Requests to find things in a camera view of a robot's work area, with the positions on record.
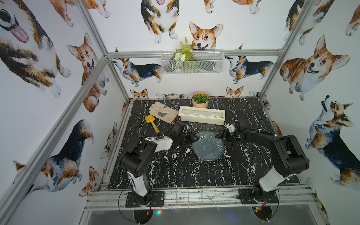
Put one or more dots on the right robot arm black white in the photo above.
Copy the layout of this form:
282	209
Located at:
286	154

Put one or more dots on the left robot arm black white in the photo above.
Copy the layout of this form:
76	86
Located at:
138	152

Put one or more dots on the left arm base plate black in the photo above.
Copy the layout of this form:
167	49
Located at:
153	199

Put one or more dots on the cream plastic wrap dispenser box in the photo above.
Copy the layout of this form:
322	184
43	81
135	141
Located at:
202	115

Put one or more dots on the yellow toy shovel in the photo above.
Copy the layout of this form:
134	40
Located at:
150	119

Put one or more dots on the aluminium front rail frame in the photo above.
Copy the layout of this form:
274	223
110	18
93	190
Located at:
217	197

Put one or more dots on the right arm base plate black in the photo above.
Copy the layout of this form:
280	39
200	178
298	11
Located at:
251	196

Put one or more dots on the beige work glove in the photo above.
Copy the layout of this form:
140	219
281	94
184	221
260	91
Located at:
163	112

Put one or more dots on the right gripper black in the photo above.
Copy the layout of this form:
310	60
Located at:
225	137

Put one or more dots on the green fern with white flower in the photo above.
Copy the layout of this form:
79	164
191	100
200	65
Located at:
183	60

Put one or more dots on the white wire wall basket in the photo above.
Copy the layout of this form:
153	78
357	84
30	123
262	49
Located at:
200	62

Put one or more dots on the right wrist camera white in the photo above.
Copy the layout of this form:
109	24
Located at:
231	128

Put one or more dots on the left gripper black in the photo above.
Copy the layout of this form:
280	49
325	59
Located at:
181	132

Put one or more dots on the pink pot with green plant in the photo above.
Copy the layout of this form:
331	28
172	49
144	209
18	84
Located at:
200	99

